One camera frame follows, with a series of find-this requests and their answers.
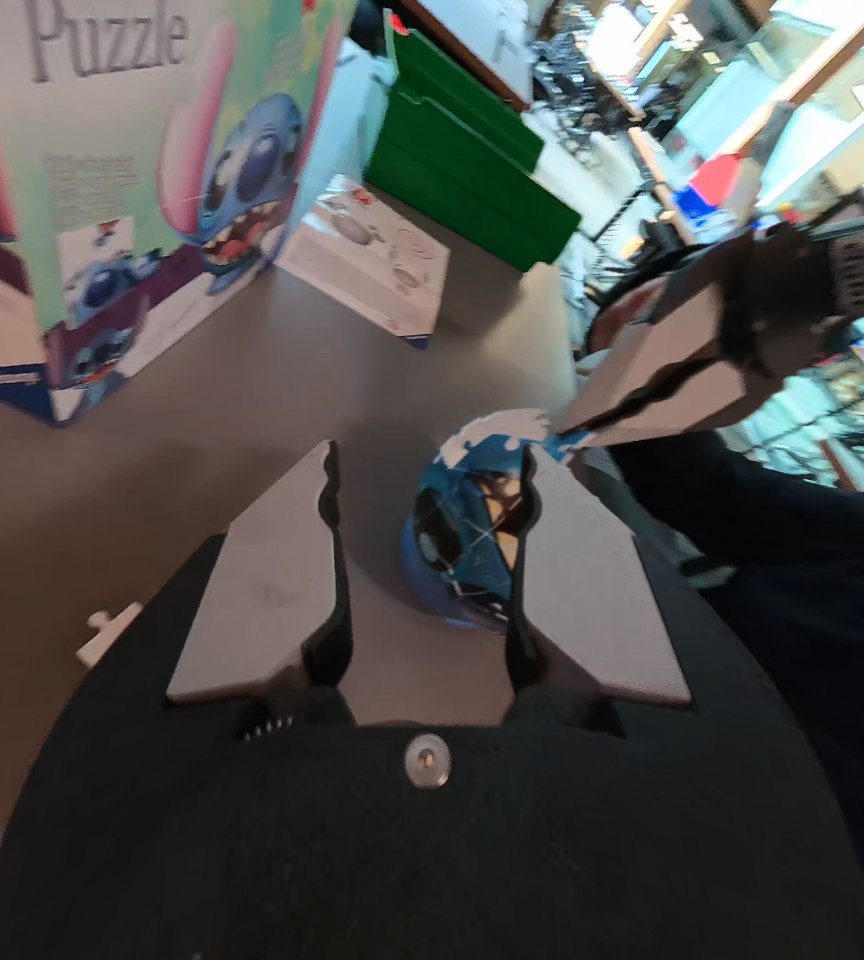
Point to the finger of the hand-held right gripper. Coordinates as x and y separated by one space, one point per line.
672 405
672 330

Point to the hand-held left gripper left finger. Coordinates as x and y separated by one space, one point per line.
267 592

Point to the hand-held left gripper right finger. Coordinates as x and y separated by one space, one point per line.
589 600

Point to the cartoon printed puzzle box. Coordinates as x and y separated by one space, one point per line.
101 187

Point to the white instruction leaflet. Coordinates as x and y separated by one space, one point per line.
372 255

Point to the person's dark clothing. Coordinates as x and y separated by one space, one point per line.
814 600

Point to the person's right hand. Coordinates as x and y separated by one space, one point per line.
619 315

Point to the green plastic bin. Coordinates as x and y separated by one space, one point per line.
462 165

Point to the group of white puzzle pieces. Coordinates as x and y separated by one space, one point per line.
105 636

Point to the blue puzzle ball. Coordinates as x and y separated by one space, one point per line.
469 510

